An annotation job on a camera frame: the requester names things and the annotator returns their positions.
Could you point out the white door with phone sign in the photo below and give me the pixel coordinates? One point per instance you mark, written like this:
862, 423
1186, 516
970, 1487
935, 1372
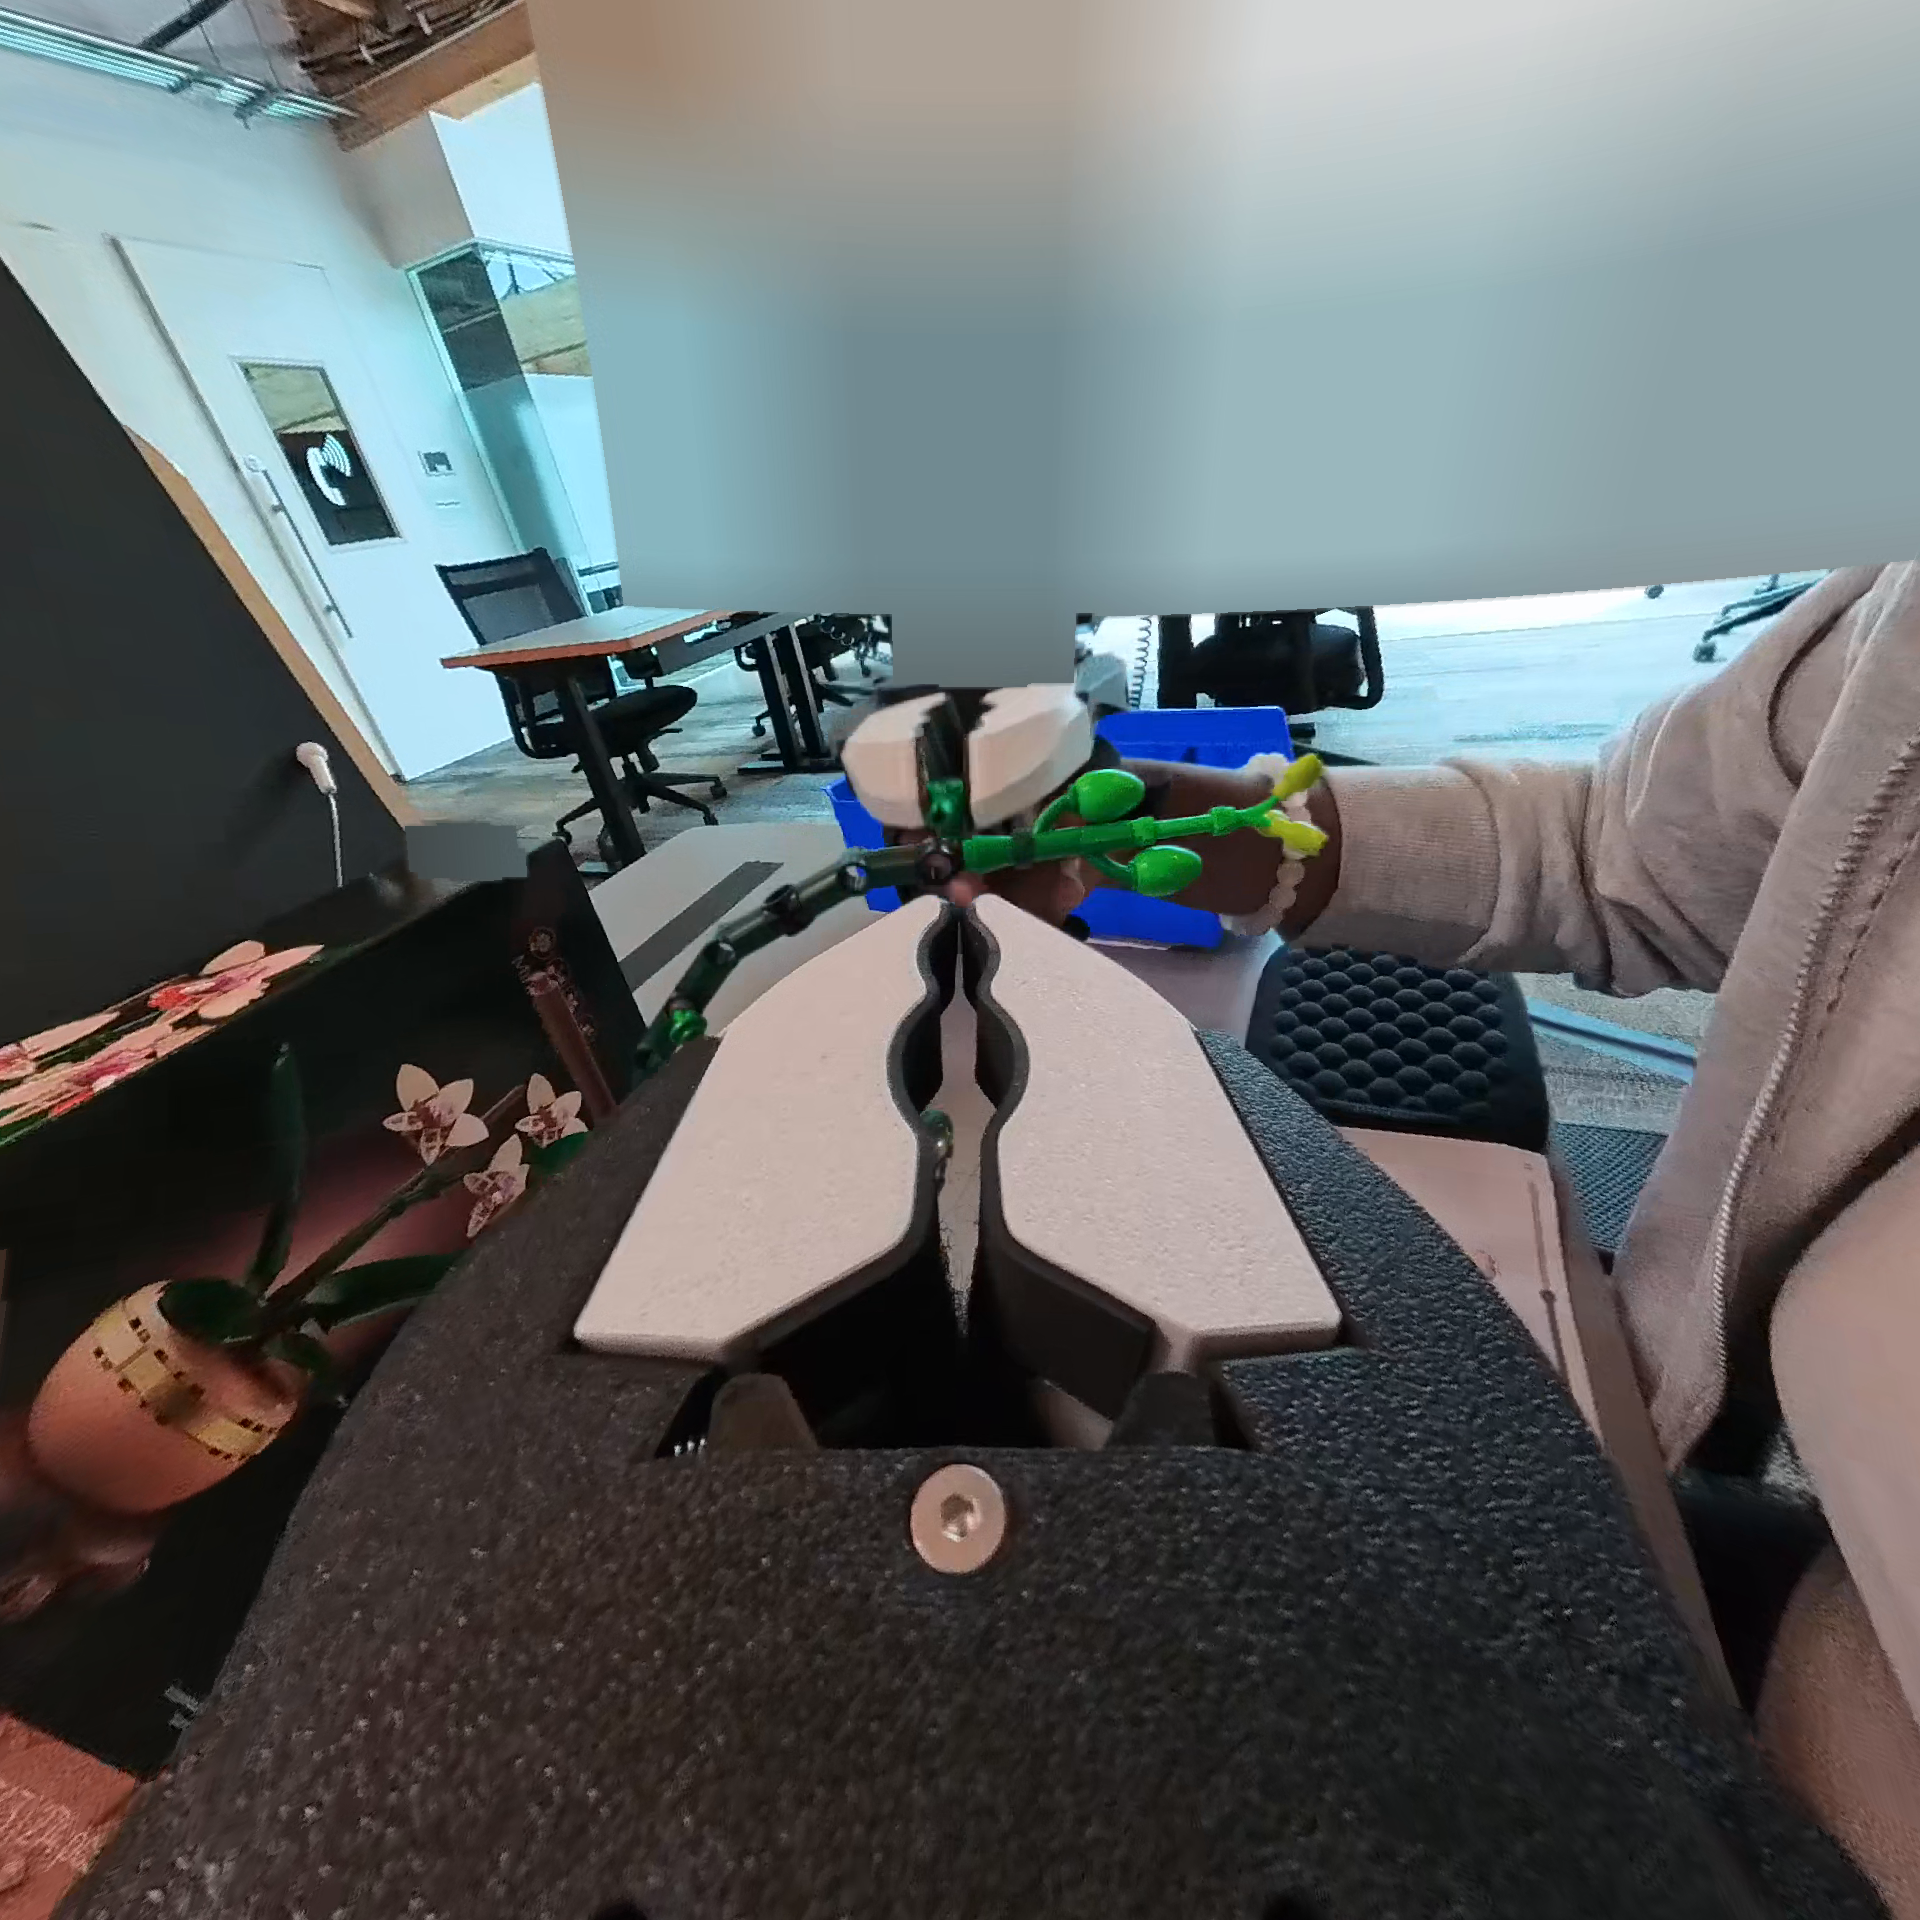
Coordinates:
195, 451

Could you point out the green toy brick plant stem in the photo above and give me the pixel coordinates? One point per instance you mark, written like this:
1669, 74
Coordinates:
1051, 847

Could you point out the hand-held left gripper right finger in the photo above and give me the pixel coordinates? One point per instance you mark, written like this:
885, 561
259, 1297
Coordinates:
1155, 1185

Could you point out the wooden top office table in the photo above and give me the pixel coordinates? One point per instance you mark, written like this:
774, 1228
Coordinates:
601, 628

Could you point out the blue plastic bin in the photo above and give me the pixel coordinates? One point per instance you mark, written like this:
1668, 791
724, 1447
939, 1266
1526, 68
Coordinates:
1201, 735

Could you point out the black honeycomb armrest pad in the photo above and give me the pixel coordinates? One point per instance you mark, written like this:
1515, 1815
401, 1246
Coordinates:
1396, 1035

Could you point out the black mesh office chair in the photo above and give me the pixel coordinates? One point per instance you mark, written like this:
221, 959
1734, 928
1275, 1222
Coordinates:
518, 599

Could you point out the white instruction booklet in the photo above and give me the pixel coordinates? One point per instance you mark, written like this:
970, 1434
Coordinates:
1484, 1215

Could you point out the black divider panel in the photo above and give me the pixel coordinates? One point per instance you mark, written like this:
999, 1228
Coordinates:
119, 720

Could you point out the person's right hand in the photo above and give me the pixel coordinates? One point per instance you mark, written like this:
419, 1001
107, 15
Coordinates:
1194, 787

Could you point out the person's right forearm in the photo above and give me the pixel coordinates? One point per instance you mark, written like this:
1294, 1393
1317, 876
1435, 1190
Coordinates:
1577, 855

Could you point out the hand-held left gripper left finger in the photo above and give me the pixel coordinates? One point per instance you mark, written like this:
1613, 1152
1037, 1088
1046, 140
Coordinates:
780, 1171

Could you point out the orchid picture toy box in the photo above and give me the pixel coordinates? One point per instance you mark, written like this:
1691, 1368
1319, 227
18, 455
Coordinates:
225, 1142

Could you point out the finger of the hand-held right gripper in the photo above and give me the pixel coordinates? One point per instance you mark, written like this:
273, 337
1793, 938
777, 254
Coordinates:
1028, 751
889, 758

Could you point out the person's beige hoodie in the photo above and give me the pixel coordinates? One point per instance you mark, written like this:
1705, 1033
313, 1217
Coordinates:
1801, 1200

